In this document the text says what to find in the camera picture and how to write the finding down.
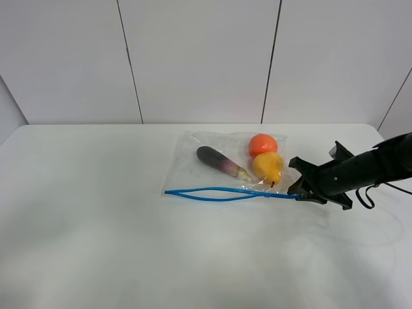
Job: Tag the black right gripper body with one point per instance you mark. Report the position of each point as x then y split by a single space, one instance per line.
324 182

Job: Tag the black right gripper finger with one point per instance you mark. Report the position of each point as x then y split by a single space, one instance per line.
304 192
302 166

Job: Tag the clear blue-zip file bag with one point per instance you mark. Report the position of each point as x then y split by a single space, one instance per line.
191 179

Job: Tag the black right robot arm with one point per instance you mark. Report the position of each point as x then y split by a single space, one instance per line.
388 161

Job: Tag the yellow pear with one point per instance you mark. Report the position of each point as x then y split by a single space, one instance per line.
268 168

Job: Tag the orange fruit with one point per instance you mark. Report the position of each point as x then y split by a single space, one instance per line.
262 143

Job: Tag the purple eggplant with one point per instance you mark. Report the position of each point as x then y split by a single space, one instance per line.
220 162

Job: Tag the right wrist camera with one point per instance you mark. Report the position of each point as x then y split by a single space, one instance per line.
340 153

